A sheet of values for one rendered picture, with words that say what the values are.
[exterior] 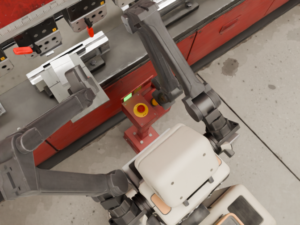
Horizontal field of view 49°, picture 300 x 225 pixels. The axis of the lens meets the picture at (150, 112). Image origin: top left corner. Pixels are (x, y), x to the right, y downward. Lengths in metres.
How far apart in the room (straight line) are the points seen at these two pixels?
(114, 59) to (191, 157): 0.80
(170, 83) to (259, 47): 1.62
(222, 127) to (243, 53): 1.65
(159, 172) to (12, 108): 0.87
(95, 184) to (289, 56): 2.22
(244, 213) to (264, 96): 1.28
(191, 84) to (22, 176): 0.61
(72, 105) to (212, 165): 0.46
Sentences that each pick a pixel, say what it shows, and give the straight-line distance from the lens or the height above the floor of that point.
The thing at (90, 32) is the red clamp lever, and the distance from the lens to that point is 1.29.
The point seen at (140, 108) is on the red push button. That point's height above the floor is 0.81.
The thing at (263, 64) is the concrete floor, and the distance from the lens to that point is 2.76.
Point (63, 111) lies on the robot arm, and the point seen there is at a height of 1.41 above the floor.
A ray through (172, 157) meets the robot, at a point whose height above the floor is 1.37.
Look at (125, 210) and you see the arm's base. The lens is 1.06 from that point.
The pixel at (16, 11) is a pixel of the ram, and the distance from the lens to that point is 1.09.
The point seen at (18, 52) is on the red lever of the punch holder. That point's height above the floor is 1.31.
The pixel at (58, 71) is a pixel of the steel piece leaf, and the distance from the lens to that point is 1.45.
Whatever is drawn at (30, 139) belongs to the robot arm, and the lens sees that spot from 0.75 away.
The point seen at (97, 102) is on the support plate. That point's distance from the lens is 1.37.
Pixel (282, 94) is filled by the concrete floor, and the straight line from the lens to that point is 2.71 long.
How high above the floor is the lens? 2.29
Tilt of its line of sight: 72 degrees down
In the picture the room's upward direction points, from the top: 11 degrees clockwise
